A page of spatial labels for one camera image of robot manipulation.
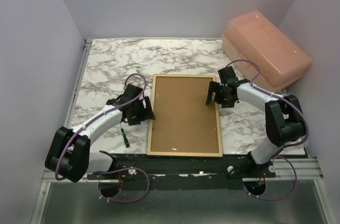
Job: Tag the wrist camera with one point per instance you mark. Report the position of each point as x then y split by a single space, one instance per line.
227 75
130 92

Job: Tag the brown cardboard backing board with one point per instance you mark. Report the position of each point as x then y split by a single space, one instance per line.
184 113

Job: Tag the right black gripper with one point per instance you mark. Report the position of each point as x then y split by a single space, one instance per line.
229 103

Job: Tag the pink plastic storage box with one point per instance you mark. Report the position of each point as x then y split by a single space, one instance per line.
262 52

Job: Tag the small green screwdriver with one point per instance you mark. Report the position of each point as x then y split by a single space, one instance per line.
126 142

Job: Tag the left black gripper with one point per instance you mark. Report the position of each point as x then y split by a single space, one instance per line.
147 113

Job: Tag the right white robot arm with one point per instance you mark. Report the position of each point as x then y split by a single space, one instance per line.
285 124

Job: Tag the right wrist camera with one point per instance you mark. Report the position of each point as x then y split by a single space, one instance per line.
227 75

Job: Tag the green wooden picture frame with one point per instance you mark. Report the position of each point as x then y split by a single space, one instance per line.
217 128

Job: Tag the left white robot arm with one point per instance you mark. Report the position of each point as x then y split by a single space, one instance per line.
69 156

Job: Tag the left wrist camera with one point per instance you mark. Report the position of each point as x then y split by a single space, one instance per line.
130 92

